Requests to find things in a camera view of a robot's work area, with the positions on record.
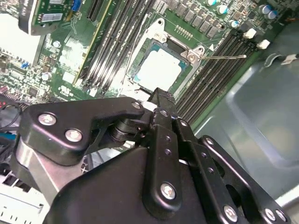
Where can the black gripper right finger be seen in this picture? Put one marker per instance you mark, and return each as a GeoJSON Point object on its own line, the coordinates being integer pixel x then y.
{"type": "Point", "coordinates": [210, 163]}

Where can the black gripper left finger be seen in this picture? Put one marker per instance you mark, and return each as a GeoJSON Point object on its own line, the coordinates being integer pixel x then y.
{"type": "Point", "coordinates": [60, 116]}

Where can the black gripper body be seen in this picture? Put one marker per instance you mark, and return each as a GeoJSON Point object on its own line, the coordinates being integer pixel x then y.
{"type": "Point", "coordinates": [98, 200]}

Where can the silver square CPU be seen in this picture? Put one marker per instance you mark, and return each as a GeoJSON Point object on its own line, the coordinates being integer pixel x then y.
{"type": "Point", "coordinates": [161, 67]}

